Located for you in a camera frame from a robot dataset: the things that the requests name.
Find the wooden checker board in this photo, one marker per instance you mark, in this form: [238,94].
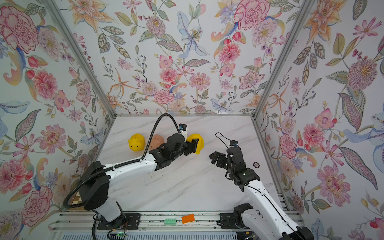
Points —
[77,200]

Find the green terminal block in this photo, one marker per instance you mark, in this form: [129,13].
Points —
[170,222]

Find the aluminium frame corner post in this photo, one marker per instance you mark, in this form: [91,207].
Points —
[58,18]
[303,13]

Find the pink piggy bank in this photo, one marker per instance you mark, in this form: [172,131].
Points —
[156,141]

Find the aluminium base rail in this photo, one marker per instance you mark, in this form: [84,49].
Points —
[149,222]

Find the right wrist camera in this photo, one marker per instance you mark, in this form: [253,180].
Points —
[234,143]

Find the aluminium frame corner post left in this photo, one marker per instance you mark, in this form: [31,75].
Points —
[58,18]

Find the orange tag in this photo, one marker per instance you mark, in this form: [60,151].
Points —
[188,219]

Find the yellow piggy bank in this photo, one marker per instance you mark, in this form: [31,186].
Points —
[137,142]
[195,143]

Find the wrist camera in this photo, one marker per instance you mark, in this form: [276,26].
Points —
[183,130]
[234,143]

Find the aluminium frame corner post right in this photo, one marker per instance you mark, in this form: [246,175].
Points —
[303,13]

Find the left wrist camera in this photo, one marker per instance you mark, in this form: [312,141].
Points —
[183,130]

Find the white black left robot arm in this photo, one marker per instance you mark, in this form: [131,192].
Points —
[98,179]

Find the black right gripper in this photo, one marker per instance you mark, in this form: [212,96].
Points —
[223,157]

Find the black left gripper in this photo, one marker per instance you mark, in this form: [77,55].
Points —
[190,149]

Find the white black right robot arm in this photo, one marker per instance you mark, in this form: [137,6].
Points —
[263,216]

